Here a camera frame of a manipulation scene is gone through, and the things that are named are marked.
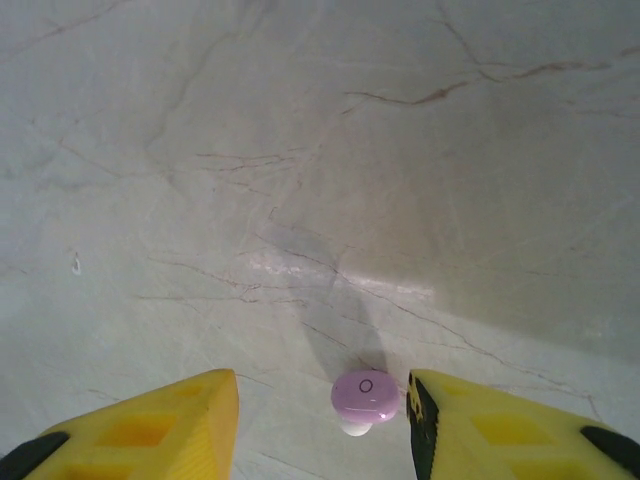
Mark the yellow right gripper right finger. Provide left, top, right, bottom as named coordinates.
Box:
left=407, top=368, right=640, bottom=480

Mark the purple earbud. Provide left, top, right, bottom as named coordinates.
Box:
left=330, top=368, right=400, bottom=437

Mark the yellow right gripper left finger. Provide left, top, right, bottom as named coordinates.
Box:
left=0, top=368, right=240, bottom=480

